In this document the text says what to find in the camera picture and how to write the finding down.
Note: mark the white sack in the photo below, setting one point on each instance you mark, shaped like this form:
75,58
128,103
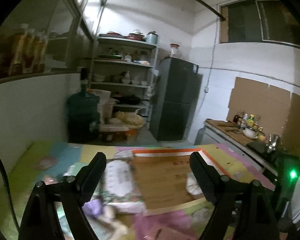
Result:
103,105

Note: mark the metal shelf rack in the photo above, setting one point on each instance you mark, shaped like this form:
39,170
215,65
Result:
120,62

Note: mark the red pot with lid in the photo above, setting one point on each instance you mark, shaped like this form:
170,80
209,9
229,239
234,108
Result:
136,35

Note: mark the red pan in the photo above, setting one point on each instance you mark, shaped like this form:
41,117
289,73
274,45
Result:
111,34

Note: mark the dark refrigerator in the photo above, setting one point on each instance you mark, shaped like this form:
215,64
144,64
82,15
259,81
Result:
175,97

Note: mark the yellow cap bottle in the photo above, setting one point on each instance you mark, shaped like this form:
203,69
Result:
251,121

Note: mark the white plush toy purple dress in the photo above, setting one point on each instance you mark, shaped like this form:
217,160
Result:
93,207

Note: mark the black wok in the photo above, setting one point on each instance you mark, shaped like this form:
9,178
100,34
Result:
128,100

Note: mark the glass jar with red lid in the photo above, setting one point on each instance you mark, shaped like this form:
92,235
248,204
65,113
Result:
175,51

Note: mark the white cloth bundle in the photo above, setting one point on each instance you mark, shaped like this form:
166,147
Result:
192,185

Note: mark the window with cardboard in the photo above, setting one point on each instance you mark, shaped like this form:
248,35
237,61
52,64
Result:
242,22

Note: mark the cardboard wall sheet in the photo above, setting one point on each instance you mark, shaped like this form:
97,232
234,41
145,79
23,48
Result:
260,100

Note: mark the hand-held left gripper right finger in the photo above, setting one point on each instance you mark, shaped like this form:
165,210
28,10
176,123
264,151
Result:
202,177

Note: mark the steel kettle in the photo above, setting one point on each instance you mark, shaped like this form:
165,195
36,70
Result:
272,143

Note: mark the black induction cooker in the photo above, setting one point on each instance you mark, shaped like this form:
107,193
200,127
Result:
257,147

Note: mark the amber liquid bottle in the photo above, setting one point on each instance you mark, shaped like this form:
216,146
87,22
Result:
16,52
37,52
28,52
44,52

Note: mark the colourful printed blanket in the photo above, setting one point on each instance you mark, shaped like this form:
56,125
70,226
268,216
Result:
65,155

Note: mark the teal pot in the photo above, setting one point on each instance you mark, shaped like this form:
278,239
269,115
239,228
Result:
152,38

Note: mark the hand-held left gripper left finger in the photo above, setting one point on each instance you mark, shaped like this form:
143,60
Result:
92,177

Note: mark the black water jug pump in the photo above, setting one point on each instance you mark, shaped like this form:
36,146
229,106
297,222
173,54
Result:
84,77

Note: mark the white ceramic shelf bowl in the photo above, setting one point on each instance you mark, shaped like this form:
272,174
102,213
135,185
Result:
99,78

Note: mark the glass partition window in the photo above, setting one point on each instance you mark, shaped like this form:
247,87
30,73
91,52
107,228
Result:
52,30

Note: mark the green water jug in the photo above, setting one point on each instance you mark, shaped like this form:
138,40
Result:
82,112

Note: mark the grey kitchen counter cabinet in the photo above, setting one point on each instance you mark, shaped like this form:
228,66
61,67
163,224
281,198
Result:
215,140

